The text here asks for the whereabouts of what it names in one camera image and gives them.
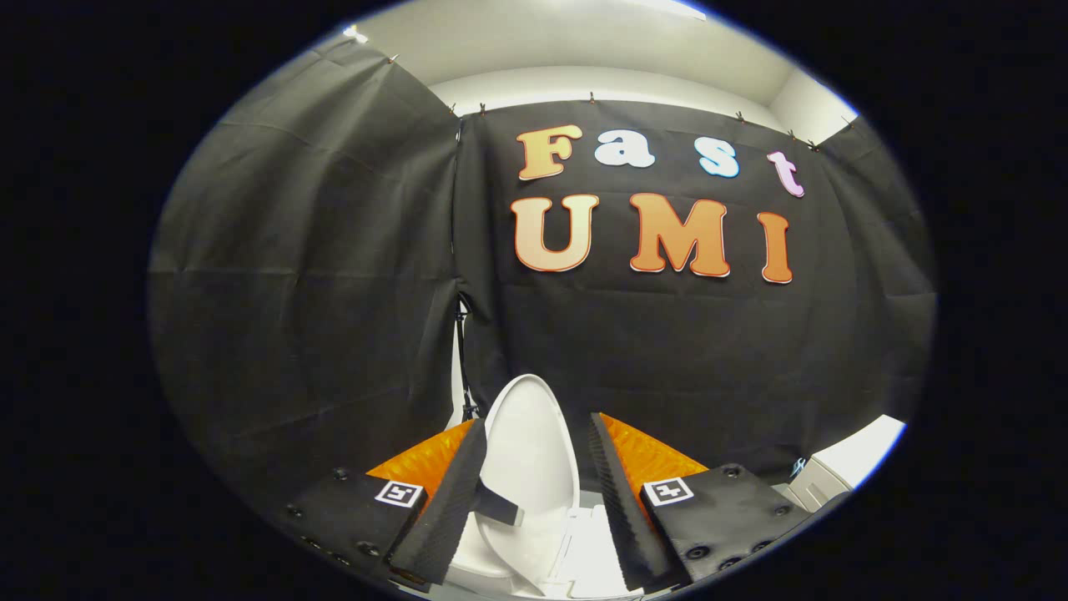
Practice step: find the ceiling light panel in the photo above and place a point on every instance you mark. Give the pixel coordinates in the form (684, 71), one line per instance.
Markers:
(355, 33)

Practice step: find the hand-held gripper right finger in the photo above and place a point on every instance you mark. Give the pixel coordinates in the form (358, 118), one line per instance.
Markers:
(622, 509)

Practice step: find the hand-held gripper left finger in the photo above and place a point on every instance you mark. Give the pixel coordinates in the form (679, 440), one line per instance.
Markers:
(450, 501)

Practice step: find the black backdrop cloth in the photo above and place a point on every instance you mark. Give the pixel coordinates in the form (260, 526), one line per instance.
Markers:
(667, 351)

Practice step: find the white toilet lid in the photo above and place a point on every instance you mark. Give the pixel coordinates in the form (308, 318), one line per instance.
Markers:
(534, 451)

